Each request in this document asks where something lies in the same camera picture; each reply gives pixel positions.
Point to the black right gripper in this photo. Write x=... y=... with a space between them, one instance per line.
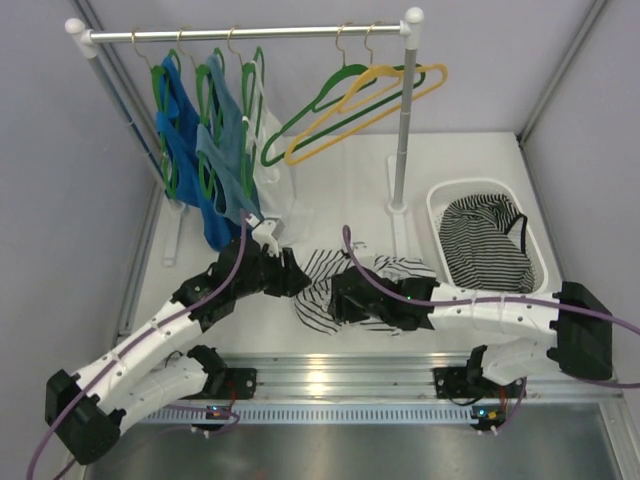
x=341 y=308

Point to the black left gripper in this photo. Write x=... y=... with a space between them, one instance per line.
x=286 y=273

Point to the white black striped tank top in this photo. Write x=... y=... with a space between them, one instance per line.
x=312 y=304

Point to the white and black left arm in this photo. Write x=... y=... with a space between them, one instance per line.
x=91 y=408

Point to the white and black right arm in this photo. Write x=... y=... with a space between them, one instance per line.
x=564 y=331

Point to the dark striped tank top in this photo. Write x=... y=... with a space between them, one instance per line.
x=484 y=241

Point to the teal blue tank top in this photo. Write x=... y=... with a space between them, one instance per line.
x=231 y=201

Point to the yellow hanger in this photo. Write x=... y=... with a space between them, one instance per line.
x=376 y=93

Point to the green hanger with blue top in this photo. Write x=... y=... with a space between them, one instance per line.
x=161 y=93

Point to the green hanger with teal top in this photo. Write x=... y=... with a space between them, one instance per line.
x=211 y=118

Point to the white laundry basket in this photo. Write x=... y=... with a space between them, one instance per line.
x=438 y=198

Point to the silver clothes rack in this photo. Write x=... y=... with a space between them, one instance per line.
x=88 y=40

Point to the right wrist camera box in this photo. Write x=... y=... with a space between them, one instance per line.
x=362 y=250

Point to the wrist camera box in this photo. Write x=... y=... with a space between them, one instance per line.
x=362 y=250
x=266 y=233

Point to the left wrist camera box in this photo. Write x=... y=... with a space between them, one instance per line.
x=266 y=233

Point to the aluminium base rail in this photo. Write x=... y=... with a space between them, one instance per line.
x=345 y=377

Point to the perforated cable tray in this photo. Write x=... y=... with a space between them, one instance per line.
x=355 y=414

